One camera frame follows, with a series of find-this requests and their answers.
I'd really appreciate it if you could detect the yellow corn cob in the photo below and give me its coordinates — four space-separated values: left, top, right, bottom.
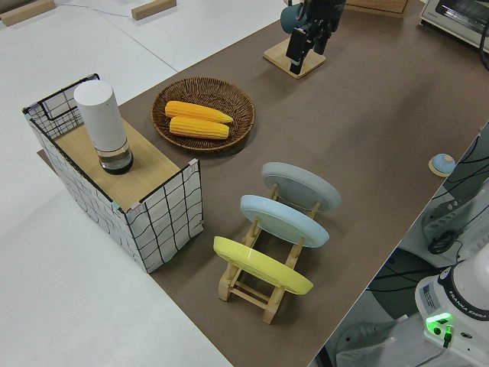
164 100 234 124
168 115 231 140

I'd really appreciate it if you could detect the brown wicker basket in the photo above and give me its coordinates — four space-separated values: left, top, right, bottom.
151 76 256 154

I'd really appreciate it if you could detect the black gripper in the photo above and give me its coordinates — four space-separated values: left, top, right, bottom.
287 0 347 76

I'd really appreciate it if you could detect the white toaster oven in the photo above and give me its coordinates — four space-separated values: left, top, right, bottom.
419 0 489 49

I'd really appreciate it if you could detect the wooden box with black handle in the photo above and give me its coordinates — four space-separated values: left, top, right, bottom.
343 0 410 19

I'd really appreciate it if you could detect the light blue plate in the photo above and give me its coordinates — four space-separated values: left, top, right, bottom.
240 194 331 249

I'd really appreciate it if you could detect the gray plate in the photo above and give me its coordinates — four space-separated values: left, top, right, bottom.
261 161 342 210

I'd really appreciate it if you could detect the dark blue mug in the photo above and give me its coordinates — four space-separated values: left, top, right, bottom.
280 2 306 34

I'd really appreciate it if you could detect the blue service bell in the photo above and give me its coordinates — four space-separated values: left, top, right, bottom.
428 153 455 177

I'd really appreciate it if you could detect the wooden plate rack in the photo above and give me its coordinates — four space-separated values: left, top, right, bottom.
217 182 322 325

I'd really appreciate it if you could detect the yellow plate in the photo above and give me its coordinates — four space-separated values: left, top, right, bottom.
212 235 315 296

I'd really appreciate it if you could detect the black coiled cable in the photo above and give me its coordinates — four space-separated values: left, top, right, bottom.
427 230 458 255

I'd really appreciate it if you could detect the wooden mug rack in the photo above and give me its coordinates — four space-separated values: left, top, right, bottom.
262 34 327 80

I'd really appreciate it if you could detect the wooden block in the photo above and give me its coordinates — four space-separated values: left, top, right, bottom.
131 0 179 21
0 0 57 28

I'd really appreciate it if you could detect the wire grid wooden shelf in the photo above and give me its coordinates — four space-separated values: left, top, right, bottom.
21 73 204 274

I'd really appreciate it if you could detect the brown table mat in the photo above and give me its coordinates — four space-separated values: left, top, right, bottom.
36 0 489 367

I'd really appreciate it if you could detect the white cylinder bottle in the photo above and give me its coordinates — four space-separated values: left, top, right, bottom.
73 79 134 176

